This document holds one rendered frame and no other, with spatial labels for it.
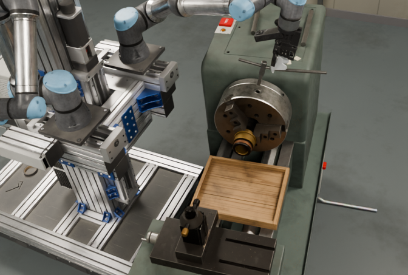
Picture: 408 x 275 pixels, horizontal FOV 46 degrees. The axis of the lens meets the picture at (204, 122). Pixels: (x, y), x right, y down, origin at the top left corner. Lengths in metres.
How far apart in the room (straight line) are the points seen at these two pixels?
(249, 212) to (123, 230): 1.07
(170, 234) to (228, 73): 0.73
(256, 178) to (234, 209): 0.19
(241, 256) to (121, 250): 1.15
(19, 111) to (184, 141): 1.99
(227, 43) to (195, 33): 2.48
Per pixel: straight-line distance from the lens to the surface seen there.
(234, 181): 2.07
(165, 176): 3.04
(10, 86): 2.04
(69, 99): 1.96
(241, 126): 1.94
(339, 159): 3.39
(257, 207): 1.98
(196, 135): 3.56
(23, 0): 1.74
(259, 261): 1.75
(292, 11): 1.67
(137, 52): 2.31
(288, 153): 2.20
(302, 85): 2.03
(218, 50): 2.16
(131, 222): 2.86
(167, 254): 1.79
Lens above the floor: 2.47
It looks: 43 degrees down
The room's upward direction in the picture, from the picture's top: 7 degrees counter-clockwise
